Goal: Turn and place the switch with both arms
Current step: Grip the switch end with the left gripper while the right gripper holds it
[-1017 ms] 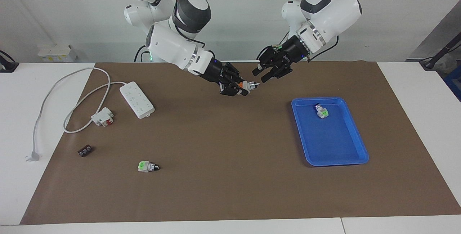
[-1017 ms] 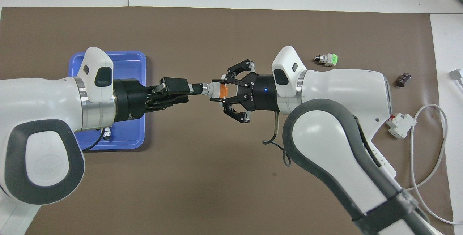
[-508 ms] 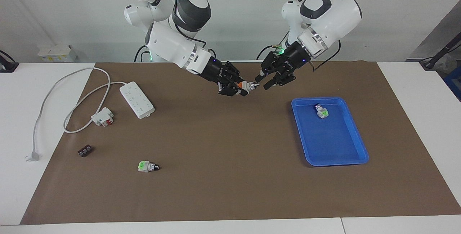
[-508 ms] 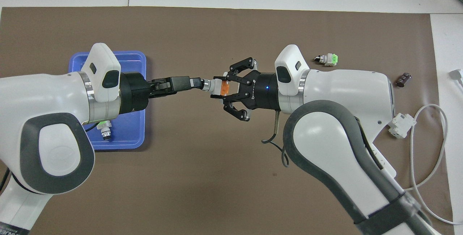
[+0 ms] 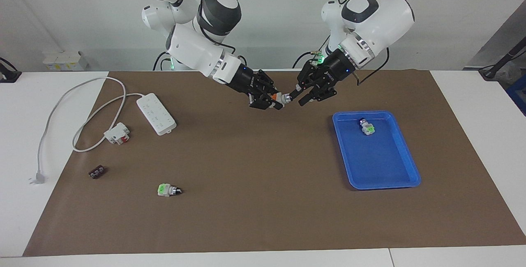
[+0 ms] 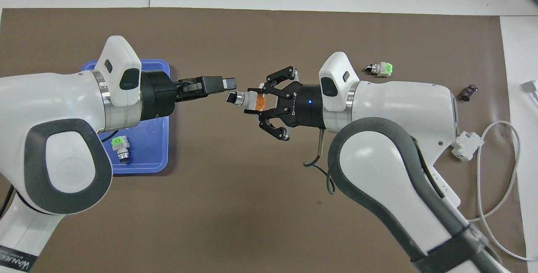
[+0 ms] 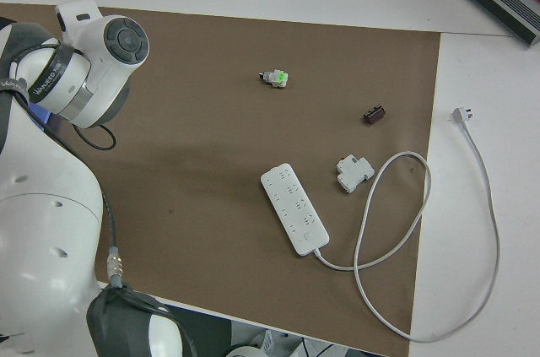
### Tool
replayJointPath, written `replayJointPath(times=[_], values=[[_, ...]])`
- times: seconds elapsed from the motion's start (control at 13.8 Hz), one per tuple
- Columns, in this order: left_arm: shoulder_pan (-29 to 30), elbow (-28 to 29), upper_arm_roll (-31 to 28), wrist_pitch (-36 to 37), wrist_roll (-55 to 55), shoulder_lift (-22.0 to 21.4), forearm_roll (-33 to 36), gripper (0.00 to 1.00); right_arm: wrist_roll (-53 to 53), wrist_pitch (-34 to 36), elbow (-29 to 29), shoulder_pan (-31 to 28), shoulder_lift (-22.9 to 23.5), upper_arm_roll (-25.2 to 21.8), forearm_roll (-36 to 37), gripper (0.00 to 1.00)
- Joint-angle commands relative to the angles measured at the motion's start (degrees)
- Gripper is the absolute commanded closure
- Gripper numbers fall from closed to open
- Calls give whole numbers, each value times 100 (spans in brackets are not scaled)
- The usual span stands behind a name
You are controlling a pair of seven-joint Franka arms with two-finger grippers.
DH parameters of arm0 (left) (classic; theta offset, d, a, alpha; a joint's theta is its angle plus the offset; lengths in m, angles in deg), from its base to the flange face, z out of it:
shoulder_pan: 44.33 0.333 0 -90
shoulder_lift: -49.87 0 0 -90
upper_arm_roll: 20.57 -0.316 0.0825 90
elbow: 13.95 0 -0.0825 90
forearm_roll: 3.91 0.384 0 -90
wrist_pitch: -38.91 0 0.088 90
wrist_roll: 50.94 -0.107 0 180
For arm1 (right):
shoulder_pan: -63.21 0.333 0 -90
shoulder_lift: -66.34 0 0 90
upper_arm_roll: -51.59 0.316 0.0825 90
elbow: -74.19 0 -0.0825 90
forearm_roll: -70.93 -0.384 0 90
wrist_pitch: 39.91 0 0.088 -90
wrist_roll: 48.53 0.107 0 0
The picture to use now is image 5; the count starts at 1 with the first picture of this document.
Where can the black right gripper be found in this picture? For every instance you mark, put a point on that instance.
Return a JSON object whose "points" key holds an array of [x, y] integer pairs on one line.
{"points": [[244, 79]]}

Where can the white cardboard box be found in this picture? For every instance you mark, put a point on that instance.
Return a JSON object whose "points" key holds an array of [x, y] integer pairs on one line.
{"points": [[63, 60]]}

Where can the blue plastic tray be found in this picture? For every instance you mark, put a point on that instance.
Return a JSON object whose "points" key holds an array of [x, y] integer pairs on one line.
{"points": [[378, 160]]}

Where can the brown paper table mat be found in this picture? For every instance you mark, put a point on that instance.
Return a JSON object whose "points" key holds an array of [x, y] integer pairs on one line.
{"points": [[263, 197]]}

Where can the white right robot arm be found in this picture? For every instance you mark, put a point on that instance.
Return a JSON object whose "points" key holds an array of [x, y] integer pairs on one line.
{"points": [[193, 49]]}

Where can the white power strip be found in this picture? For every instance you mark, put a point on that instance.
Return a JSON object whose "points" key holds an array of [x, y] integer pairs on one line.
{"points": [[156, 114]]}

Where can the black stand pole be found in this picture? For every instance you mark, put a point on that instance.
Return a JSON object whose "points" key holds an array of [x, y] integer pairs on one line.
{"points": [[503, 59]]}

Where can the white red circuit breaker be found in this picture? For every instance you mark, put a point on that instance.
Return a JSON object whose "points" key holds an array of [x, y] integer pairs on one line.
{"points": [[116, 133]]}

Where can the green-backed lever-knob selector switch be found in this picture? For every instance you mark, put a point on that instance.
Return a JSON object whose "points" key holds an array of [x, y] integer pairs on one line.
{"points": [[166, 189]]}

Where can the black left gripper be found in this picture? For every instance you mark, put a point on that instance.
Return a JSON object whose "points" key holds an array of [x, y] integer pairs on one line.
{"points": [[335, 67]]}

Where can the blue crate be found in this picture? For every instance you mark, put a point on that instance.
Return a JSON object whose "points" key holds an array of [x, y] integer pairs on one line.
{"points": [[518, 94]]}

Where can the small dark brown component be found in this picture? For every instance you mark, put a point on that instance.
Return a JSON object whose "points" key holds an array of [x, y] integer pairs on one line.
{"points": [[97, 172]]}

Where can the green-backed round-knob switch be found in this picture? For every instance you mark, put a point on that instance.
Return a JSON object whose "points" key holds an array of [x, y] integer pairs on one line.
{"points": [[367, 127]]}

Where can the black clamp mount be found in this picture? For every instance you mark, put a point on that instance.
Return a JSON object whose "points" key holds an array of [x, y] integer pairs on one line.
{"points": [[8, 74]]}

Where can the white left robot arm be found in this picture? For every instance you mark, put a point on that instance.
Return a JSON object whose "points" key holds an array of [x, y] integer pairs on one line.
{"points": [[382, 16]]}

